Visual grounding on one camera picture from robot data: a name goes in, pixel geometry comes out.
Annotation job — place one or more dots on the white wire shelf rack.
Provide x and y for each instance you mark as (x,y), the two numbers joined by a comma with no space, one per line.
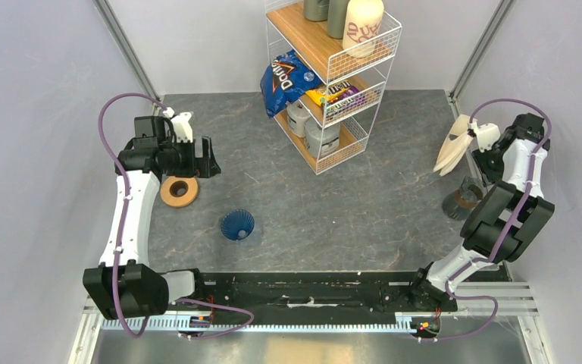
(287,29)

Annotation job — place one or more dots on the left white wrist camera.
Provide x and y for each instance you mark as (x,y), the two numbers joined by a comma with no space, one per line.
(182,128)

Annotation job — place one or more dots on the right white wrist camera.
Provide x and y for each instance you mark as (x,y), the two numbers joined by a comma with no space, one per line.
(485,134)

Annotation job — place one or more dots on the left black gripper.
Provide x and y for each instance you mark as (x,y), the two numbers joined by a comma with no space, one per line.
(204,167)

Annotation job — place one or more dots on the grey canister lower shelf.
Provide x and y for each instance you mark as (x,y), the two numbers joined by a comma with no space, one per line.
(320,142)

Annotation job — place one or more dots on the wooden ring dripper stand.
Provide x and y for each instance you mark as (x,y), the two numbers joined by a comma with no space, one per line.
(179,192)

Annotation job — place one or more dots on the blue ribbed coffee dripper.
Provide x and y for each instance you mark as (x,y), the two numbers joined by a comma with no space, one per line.
(237,224)

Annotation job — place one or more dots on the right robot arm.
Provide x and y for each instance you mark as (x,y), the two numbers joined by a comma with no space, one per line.
(504,223)

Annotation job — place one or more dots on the blue Doritos chip bag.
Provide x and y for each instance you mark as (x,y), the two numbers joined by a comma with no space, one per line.
(285,80)

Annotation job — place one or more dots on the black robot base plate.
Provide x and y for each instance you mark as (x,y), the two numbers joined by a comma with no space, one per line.
(320,298)

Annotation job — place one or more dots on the cream white bottle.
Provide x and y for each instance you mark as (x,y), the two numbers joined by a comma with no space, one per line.
(363,20)

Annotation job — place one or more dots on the paper coffee filter stack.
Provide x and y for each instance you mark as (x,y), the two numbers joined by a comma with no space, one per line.
(456,143)

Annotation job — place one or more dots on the white canister lower shelf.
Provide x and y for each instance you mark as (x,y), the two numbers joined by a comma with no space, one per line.
(297,115)

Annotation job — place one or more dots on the dark glass carafe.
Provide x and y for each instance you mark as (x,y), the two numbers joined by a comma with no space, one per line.
(460,203)

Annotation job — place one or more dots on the aluminium rail frame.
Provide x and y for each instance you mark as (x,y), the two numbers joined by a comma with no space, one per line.
(513,334)

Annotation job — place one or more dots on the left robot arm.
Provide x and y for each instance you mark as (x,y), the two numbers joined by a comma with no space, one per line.
(123,284)

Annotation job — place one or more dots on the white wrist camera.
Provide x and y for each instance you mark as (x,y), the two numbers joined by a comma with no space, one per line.
(485,134)
(182,128)

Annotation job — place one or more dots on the grey green bottle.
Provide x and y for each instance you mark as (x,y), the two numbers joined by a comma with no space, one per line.
(316,10)
(336,18)

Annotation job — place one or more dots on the yellow M&M candy bag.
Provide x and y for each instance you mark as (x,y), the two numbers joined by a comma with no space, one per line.
(324,96)

